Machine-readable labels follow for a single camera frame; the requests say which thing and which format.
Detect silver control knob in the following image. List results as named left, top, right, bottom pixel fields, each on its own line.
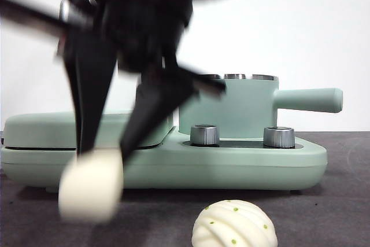
left=262, top=126, right=295, bottom=148
left=190, top=124, right=220, bottom=146

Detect plain white steamed bun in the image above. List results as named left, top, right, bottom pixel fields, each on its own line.
left=57, top=147, right=125, bottom=223

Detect green breakfast machine base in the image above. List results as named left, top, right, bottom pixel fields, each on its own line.
left=0, top=127, right=328, bottom=195

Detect green griddle lid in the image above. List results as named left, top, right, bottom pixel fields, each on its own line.
left=4, top=110, right=175, bottom=150

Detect green pot with handle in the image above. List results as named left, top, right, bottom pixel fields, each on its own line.
left=178, top=73, right=344, bottom=138

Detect round white bun green dots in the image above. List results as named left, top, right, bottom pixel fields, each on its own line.
left=192, top=200, right=278, bottom=247

